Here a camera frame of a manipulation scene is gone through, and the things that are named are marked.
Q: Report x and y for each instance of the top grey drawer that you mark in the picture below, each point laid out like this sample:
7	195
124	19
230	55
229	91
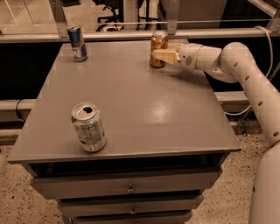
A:
126	183

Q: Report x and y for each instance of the orange soda can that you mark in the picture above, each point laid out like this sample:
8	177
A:
159	40

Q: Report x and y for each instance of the metal railing frame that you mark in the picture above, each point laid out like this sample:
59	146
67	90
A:
37	21

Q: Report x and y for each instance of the bottom grey drawer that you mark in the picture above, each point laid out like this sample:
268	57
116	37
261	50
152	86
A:
177	217

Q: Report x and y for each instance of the blue silver energy drink can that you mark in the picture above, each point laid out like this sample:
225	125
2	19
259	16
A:
77	42

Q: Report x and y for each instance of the middle grey drawer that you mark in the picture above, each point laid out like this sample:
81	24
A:
137	205

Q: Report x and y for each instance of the black office chair base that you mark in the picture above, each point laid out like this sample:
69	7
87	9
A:
112	20

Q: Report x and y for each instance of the grey drawer cabinet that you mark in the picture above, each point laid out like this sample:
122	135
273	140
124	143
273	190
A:
154	119

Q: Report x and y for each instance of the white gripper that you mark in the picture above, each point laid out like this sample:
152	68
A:
189	56

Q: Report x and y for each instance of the white green 7up can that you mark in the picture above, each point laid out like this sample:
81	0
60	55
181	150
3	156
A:
87	122

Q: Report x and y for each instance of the grey drawer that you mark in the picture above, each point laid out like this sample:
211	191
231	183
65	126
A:
126	183
137	205
177	217

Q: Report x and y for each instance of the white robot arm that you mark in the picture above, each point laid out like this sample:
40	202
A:
235	63

